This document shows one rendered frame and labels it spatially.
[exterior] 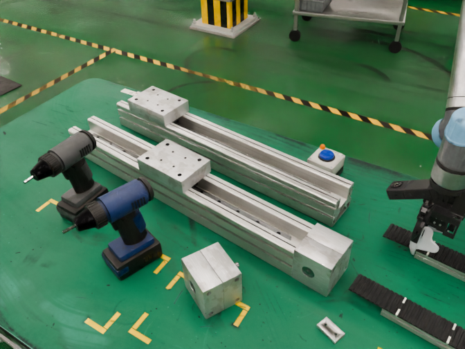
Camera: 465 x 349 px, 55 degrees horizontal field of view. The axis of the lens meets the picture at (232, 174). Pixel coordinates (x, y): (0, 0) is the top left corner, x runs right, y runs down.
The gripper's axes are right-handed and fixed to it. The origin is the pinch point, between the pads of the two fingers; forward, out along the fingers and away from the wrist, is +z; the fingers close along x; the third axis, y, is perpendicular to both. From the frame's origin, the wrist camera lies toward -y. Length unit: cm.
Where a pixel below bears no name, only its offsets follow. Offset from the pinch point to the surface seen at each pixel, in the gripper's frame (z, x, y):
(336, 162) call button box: -2.7, 12.5, -27.5
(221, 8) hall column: 60, 225, -245
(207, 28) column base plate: 78, 217, -256
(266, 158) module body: -2.6, 2.3, -44.2
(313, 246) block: -6.2, -20.5, -16.0
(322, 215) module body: 0.5, -4.9, -21.9
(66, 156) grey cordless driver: -17, -40, -72
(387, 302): 0.1, -19.8, 1.5
